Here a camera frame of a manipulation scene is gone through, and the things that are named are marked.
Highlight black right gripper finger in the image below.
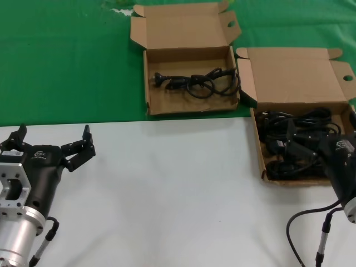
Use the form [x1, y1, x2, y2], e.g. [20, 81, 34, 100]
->
[285, 121, 324, 147]
[283, 140, 321, 163]

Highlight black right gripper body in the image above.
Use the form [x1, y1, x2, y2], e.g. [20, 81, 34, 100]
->
[319, 132, 356, 202]

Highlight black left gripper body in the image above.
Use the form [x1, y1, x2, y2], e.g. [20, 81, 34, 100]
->
[21, 145, 67, 220]

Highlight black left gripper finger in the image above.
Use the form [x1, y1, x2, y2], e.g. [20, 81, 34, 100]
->
[0, 124, 28, 153]
[60, 124, 96, 172]

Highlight cardboard box with round-holed flap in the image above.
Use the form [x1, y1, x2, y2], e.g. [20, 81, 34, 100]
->
[130, 0, 242, 116]

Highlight green table cloth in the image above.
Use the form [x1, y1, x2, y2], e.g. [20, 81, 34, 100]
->
[0, 0, 356, 127]

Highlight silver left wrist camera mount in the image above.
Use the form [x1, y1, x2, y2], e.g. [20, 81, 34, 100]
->
[0, 150, 31, 209]

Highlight cardboard box holding cords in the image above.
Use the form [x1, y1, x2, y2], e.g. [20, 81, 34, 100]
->
[235, 47, 356, 187]

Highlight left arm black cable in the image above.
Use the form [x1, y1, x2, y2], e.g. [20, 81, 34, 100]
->
[29, 216, 61, 266]

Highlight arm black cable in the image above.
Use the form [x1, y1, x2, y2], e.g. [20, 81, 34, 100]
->
[29, 216, 61, 266]
[286, 200, 344, 267]

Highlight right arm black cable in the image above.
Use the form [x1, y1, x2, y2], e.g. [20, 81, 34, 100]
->
[286, 200, 344, 267]

